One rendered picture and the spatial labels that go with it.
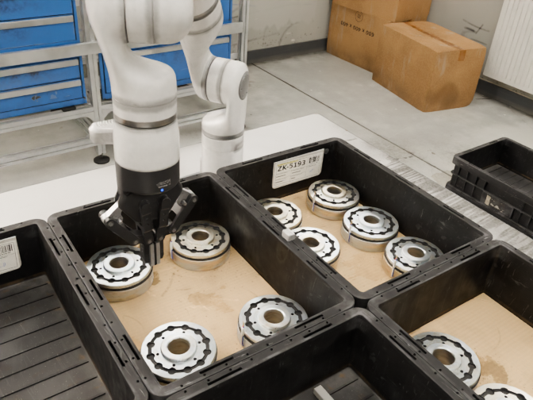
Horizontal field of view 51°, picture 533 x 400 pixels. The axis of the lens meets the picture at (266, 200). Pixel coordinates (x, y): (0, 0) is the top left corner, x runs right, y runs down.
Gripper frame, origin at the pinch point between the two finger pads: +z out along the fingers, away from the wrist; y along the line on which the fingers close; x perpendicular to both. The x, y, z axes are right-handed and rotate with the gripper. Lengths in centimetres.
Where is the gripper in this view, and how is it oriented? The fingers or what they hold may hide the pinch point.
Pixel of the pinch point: (151, 250)
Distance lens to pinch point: 75.7
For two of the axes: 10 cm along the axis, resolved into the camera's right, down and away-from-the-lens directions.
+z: -0.7, 8.4, 5.4
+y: 8.2, -2.6, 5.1
